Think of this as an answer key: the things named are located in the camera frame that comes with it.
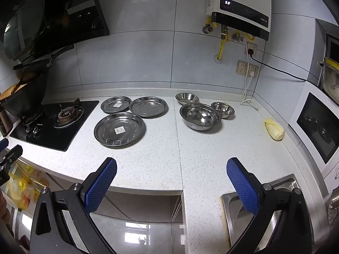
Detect empty beige wall outlet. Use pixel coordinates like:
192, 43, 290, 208
236, 60, 248, 76

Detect black glass gas stove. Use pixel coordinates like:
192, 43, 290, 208
9, 98, 100, 152

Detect white microwave oven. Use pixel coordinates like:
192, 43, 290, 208
289, 91, 339, 180

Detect black power cable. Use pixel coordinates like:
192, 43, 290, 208
247, 48, 322, 87

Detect long yellow gas hose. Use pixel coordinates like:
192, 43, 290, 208
217, 33, 229, 60

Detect medium steel plate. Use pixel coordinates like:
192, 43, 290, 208
129, 97, 169, 118

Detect large steel bowl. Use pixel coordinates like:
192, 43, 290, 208
179, 103, 222, 131

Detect black wok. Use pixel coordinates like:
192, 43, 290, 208
1, 73, 48, 118

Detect chrome faucet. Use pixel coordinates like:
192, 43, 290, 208
328, 188, 339, 225

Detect white power cable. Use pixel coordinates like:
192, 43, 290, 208
240, 70, 259, 110

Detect yellow plastic bag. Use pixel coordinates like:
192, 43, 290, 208
7, 164, 51, 210

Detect small steel plate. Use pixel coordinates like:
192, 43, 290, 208
101, 96, 132, 114

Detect wooden spatula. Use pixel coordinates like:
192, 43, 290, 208
0, 83, 27, 101

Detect black frying pan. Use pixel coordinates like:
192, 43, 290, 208
13, 45, 75, 84

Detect stainless steel sink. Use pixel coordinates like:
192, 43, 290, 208
220, 174, 331, 254

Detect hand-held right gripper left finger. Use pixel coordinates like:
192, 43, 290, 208
30, 157, 118, 254

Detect napa cabbage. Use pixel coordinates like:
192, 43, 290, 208
264, 118, 285, 141

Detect medium steel bowl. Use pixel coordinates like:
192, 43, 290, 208
175, 92, 200, 105

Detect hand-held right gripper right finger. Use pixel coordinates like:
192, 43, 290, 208
226, 157, 313, 254

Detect small steel bowl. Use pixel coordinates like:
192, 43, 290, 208
211, 102, 235, 119

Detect wall outlet with black plug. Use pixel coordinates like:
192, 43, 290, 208
246, 42, 258, 57

